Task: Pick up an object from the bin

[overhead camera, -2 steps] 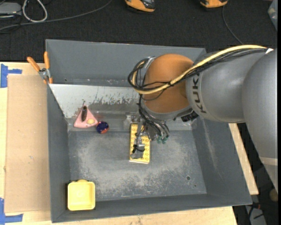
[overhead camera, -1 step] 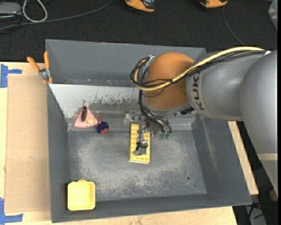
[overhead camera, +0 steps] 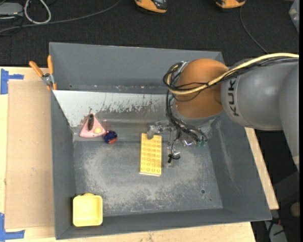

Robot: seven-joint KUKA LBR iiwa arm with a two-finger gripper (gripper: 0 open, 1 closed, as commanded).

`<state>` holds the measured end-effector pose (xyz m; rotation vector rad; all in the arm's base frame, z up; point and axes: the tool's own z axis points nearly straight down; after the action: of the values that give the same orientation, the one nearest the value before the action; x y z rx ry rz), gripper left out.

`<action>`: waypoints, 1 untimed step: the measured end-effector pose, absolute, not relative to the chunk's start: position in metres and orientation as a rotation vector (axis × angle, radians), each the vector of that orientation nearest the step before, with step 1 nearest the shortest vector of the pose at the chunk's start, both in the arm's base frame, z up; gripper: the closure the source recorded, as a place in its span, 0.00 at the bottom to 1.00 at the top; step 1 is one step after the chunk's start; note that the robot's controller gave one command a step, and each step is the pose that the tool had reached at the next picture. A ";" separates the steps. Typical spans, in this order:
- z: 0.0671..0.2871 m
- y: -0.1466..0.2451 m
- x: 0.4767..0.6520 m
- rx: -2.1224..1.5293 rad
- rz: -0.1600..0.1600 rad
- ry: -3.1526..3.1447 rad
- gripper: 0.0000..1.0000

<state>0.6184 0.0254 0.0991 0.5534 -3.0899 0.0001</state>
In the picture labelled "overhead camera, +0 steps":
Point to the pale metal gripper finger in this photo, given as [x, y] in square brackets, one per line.
[176, 154]
[150, 133]

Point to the yellow studded flat block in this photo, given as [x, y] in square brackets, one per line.
[151, 157]

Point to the blue and orange ball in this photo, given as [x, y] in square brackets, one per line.
[110, 137]

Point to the grey metal bin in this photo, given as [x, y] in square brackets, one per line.
[131, 190]

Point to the pink triangular toy slice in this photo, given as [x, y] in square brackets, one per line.
[87, 132]

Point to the yellow square plastic container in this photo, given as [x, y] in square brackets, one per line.
[87, 210]

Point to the brown cardboard board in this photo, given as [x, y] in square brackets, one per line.
[27, 147]

